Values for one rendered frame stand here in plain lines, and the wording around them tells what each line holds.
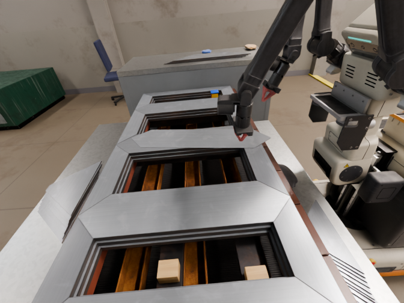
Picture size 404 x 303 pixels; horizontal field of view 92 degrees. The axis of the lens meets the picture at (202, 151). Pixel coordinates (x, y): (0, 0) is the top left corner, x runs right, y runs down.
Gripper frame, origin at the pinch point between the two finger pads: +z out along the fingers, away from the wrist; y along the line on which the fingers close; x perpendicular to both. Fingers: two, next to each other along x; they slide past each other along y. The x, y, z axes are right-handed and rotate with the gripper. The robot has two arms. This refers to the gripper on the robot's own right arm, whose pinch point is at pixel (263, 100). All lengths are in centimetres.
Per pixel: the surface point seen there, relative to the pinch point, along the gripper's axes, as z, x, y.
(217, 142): 23.0, -18.8, 18.4
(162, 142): 35, -44, 14
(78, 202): 57, -71, 44
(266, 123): 22.4, 25.8, -29.7
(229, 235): 26, -18, 66
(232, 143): 19.8, -12.3, 20.1
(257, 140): 14.3, -0.9, 19.3
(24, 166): 201, -190, -92
